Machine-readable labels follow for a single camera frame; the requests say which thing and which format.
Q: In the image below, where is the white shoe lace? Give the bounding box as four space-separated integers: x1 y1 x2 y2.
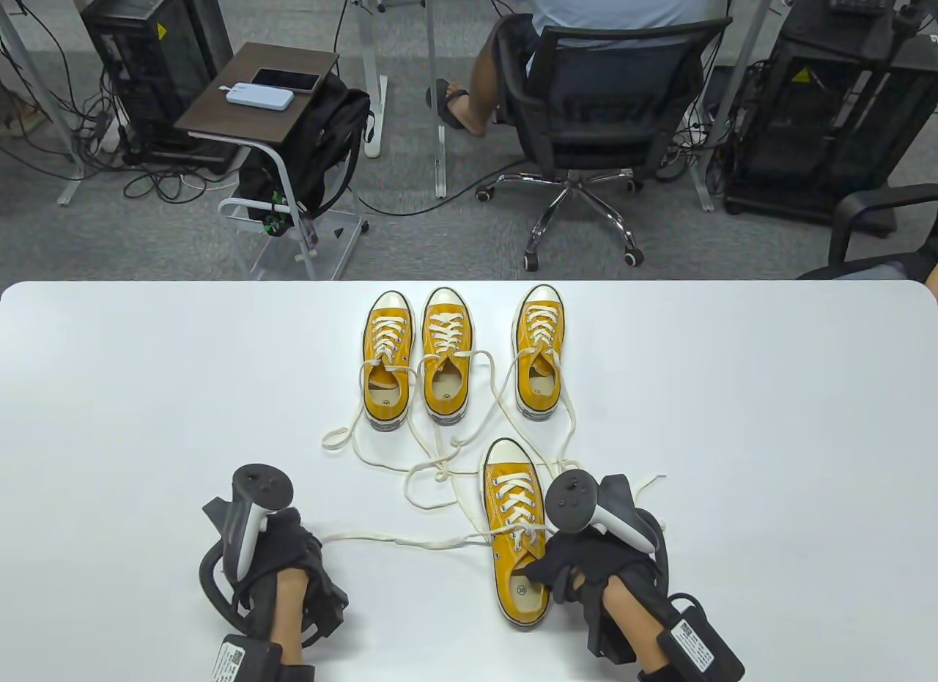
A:
319 471 668 558
322 319 477 485
405 308 602 508
419 312 571 536

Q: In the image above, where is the black sandal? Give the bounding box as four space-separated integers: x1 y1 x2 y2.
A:
427 78 470 130

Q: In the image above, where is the person's right forearm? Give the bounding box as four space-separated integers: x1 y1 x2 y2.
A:
601 576 679 675

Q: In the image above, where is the black mesh office chair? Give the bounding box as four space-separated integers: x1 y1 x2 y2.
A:
476 15 734 271

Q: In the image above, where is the black smartphone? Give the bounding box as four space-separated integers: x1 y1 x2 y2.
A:
251 68 322 93

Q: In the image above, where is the person's right hand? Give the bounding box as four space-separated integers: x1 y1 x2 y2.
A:
524 532 669 661

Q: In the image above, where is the black backpack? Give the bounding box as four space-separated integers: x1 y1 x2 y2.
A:
236 73 374 237

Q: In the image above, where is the person's left hand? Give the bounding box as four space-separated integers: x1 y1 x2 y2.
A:
234 508 349 646

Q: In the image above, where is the tangle of black cables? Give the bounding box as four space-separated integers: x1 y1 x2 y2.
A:
0 0 210 203

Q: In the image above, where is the brown side table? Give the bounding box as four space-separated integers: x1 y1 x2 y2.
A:
174 42 369 281

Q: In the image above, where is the dark office chair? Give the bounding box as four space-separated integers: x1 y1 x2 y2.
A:
797 184 938 281

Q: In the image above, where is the black computer rack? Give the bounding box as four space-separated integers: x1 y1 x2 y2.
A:
724 0 938 236

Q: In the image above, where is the black computer tower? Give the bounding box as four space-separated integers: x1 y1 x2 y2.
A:
81 0 234 176

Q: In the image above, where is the person's left forearm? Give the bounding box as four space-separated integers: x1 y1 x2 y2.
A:
270 568 312 668

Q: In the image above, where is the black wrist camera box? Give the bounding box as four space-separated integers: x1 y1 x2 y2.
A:
211 634 283 682
656 598 745 682

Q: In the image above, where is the light blue power bank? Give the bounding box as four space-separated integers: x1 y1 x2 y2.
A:
220 82 295 113

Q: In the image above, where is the white desk leg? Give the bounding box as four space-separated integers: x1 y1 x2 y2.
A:
346 0 388 157
0 0 83 207
425 0 448 199
689 0 778 212

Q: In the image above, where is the gray handheld controller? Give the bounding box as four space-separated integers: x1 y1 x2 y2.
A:
199 464 295 624
544 471 669 566

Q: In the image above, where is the green bag accessory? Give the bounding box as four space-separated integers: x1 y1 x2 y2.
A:
262 190 292 237

